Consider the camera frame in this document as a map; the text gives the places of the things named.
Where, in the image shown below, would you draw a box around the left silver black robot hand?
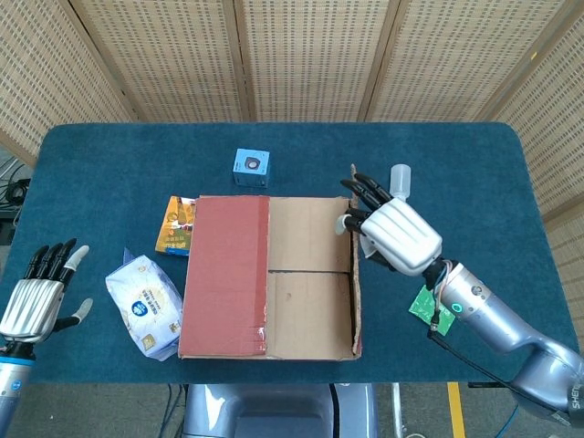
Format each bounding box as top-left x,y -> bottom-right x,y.
0,237 -> 95,344

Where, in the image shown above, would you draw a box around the red taped cardboard box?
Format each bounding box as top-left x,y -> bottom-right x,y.
177,164 -> 365,361

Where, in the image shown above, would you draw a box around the green card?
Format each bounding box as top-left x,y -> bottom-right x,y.
409,285 -> 453,337

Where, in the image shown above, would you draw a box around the small blue printed box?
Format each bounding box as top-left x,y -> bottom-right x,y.
231,148 -> 271,189

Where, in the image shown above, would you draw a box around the white blue tissue pack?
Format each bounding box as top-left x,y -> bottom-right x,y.
105,247 -> 183,362

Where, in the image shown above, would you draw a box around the orange snack packet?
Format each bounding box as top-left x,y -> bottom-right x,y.
153,195 -> 198,257

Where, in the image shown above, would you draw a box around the white plastic squeeze bottle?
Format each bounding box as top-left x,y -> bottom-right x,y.
390,163 -> 414,202

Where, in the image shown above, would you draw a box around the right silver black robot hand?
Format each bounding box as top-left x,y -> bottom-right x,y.
336,172 -> 443,277

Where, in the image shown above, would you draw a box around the woven wooden folding screen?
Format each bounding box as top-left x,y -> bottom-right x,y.
0,0 -> 584,320

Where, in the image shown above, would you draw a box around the blue table cloth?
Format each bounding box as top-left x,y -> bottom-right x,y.
0,121 -> 580,384

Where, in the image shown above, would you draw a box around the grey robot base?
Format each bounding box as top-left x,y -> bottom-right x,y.
182,382 -> 380,438

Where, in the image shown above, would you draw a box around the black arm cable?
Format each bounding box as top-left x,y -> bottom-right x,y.
426,314 -> 519,389

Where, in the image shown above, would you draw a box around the black floor cables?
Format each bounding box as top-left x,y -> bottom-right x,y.
0,154 -> 33,229

